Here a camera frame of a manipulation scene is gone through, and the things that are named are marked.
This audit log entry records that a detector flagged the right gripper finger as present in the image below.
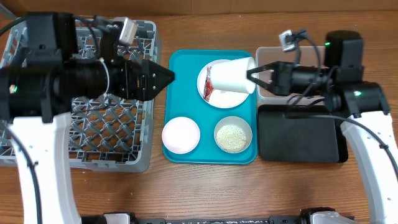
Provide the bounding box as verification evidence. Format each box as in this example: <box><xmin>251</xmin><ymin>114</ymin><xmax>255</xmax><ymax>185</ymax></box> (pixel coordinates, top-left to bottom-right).
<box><xmin>246</xmin><ymin>73</ymin><xmax>273</xmax><ymax>93</ymax></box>
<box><xmin>246</xmin><ymin>62</ymin><xmax>279</xmax><ymax>78</ymax></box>

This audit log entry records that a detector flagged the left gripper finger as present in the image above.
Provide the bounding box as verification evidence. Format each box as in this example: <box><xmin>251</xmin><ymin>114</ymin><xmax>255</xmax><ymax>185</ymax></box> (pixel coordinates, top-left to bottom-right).
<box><xmin>149</xmin><ymin>61</ymin><xmax>175</xmax><ymax>82</ymax></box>
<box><xmin>146</xmin><ymin>77</ymin><xmax>174</xmax><ymax>101</ymax></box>

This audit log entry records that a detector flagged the white paper cup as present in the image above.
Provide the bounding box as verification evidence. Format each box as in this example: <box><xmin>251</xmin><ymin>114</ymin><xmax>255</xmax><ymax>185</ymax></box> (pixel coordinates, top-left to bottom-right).
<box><xmin>210</xmin><ymin>57</ymin><xmax>256</xmax><ymax>94</ymax></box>

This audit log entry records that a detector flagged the red snack wrapper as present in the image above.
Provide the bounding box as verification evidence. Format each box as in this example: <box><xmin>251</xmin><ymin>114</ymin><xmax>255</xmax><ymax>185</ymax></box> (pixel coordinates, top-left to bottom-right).
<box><xmin>203</xmin><ymin>66</ymin><xmax>214</xmax><ymax>102</ymax></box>

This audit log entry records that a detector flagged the grey bowl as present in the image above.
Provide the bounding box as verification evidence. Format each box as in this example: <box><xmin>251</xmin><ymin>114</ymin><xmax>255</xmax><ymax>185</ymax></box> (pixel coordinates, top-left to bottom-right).
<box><xmin>214</xmin><ymin>116</ymin><xmax>253</xmax><ymax>154</ymax></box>

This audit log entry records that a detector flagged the white rice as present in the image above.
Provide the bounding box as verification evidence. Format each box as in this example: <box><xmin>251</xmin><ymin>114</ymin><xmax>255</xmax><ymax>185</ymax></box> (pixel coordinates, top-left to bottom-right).
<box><xmin>216</xmin><ymin>124</ymin><xmax>246</xmax><ymax>153</ymax></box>

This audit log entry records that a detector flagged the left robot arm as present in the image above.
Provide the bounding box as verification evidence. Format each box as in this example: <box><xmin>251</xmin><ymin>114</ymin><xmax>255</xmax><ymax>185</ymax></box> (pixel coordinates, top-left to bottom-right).
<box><xmin>1</xmin><ymin>12</ymin><xmax>175</xmax><ymax>223</ymax></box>

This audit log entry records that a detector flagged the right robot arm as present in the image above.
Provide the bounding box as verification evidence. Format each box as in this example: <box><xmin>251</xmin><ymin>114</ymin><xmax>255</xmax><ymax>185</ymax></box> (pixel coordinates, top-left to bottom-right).
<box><xmin>246</xmin><ymin>30</ymin><xmax>397</xmax><ymax>223</ymax></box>

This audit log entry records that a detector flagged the grey dishwasher rack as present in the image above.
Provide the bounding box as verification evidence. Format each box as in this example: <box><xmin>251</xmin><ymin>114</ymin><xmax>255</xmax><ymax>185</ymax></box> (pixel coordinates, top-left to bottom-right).
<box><xmin>1</xmin><ymin>20</ymin><xmax>161</xmax><ymax>172</ymax></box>

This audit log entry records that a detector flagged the teal plastic tray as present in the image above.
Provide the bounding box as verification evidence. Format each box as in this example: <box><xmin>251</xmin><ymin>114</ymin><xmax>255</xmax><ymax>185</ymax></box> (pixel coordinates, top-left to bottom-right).
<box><xmin>164</xmin><ymin>50</ymin><xmax>257</xmax><ymax>165</ymax></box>

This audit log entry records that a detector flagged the clear plastic bin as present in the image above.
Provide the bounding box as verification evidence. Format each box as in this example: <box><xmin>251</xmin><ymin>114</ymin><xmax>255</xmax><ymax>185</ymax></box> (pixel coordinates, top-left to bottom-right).
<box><xmin>255</xmin><ymin>45</ymin><xmax>363</xmax><ymax>107</ymax></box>

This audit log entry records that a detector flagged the large white plate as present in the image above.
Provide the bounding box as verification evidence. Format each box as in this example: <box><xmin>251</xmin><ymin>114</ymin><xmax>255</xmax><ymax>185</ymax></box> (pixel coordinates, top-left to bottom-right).
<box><xmin>197</xmin><ymin>59</ymin><xmax>249</xmax><ymax>109</ymax></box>

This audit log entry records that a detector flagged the black tray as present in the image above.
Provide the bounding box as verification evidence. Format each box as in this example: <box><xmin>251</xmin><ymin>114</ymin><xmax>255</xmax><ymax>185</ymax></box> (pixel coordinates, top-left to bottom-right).
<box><xmin>257</xmin><ymin>105</ymin><xmax>348</xmax><ymax>163</ymax></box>

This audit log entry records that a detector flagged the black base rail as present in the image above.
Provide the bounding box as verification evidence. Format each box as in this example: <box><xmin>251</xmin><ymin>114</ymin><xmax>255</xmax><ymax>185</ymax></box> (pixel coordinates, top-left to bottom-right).
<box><xmin>79</xmin><ymin>215</ymin><xmax>355</xmax><ymax>224</ymax></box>

